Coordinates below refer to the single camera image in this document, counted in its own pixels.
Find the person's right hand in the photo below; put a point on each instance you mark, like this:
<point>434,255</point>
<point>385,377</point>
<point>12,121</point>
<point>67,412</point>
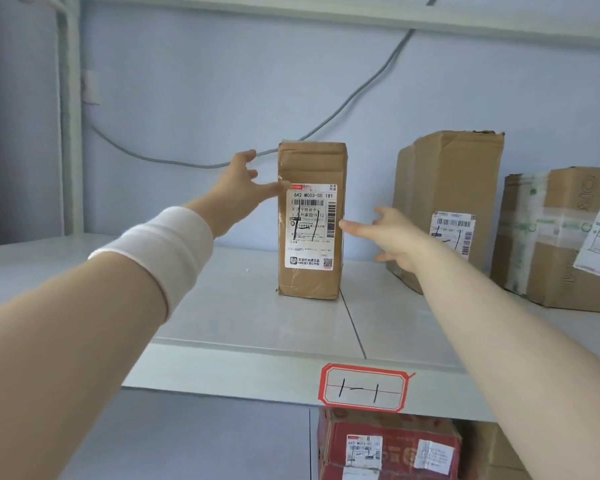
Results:
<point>400,239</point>

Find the person's left hand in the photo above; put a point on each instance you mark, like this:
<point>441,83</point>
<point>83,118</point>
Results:
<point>235,194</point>

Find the narrow brown box marked 1-1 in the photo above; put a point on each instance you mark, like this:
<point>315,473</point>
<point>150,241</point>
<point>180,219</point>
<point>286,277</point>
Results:
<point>310,159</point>

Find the tall EMS cardboard box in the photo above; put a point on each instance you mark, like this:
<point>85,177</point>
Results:
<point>455,169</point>

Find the Orgamama cardboard box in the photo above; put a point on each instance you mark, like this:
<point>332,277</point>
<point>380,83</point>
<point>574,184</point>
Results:
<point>545,274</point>

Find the white metal shelf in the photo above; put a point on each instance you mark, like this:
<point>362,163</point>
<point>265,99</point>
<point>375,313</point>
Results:
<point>230,354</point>

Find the box marked 1-2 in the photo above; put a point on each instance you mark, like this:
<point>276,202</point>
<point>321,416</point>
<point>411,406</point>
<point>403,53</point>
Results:
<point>490,454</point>

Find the person's left forearm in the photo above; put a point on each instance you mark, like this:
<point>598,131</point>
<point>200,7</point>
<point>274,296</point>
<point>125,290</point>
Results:
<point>55,354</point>

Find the person's right forearm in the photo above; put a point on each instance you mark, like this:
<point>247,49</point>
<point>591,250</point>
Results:
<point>520,354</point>

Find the white wristband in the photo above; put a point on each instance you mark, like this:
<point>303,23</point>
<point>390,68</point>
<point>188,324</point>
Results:
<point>160,254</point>

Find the red-bordered label sticker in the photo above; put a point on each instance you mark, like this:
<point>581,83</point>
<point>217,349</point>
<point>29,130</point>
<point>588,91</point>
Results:
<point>362,387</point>

